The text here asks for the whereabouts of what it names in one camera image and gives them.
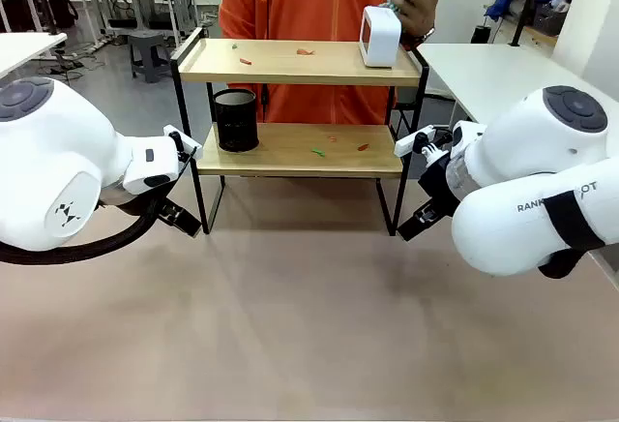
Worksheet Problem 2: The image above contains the small white side table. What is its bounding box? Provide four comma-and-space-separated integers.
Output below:
0, 32, 68, 82

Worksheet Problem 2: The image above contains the black strap on right arm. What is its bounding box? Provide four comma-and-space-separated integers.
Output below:
538, 188, 619, 281

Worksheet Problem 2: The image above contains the grey storage crate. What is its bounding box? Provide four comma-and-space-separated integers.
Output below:
531, 0, 572, 36

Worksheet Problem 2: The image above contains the large white desk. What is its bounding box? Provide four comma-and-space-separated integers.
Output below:
415, 43, 619, 126

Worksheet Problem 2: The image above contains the black frame wooden two-tier shelf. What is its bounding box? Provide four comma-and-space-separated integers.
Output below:
169, 27, 430, 237

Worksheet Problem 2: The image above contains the person in orange hoodie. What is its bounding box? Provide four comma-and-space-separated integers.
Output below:
219, 0, 439, 126

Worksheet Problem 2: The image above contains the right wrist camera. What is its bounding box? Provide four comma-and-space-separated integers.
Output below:
394, 124, 456, 165

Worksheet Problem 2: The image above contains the black mesh pen holder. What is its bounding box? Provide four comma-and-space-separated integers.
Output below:
213, 88, 261, 154

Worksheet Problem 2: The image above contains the person's left hand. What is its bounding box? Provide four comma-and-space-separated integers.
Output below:
399, 0, 439, 39

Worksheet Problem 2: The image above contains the white cube clock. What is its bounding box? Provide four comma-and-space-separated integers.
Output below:
358, 5, 402, 70

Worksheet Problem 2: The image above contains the grey plastic stool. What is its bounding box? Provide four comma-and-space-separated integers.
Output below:
128, 30, 174, 84

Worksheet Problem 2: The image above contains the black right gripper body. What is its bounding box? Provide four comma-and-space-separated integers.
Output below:
417, 153, 466, 218

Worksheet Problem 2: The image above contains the black backpack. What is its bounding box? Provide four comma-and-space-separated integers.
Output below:
47, 0, 79, 30

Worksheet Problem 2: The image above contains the left arm black cable sleeve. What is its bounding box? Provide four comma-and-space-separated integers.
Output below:
0, 198, 162, 266

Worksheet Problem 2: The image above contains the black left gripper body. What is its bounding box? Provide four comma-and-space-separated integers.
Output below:
123, 183, 170, 223

